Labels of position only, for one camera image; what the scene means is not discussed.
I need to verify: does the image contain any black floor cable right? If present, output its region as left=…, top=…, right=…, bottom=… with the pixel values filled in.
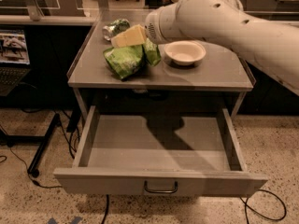
left=239, top=189, right=288, bottom=224

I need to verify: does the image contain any green rice chip bag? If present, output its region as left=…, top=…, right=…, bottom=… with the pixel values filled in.
left=103, top=38, right=161, bottom=80

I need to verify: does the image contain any grey open drawer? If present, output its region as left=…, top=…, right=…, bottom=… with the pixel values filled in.
left=54, top=108, right=267, bottom=197

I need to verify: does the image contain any black drawer handle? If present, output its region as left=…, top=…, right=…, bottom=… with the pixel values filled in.
left=143, top=181, right=178, bottom=194

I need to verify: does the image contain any green soda can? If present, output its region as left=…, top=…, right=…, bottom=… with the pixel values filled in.
left=102, top=19, right=130, bottom=41

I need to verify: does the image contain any laptop with lit screen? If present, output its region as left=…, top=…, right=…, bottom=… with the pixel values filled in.
left=0, top=29, right=31, bottom=96

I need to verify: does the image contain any grey counter cabinet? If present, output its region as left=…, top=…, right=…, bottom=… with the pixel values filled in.
left=68, top=10, right=255, bottom=114

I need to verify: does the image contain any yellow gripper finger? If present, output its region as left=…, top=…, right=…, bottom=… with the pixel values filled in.
left=111, top=24, right=147, bottom=48

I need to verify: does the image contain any white paper bowl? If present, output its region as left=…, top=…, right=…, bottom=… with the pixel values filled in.
left=164, top=41, right=206, bottom=66

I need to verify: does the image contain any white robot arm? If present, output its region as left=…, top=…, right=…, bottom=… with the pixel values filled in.
left=111, top=0, right=299, bottom=94

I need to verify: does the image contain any black stand leg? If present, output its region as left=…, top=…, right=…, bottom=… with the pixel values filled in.
left=0, top=114, right=61, bottom=177

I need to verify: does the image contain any black cable under drawer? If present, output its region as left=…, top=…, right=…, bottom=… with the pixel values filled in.
left=100, top=193, right=110, bottom=224

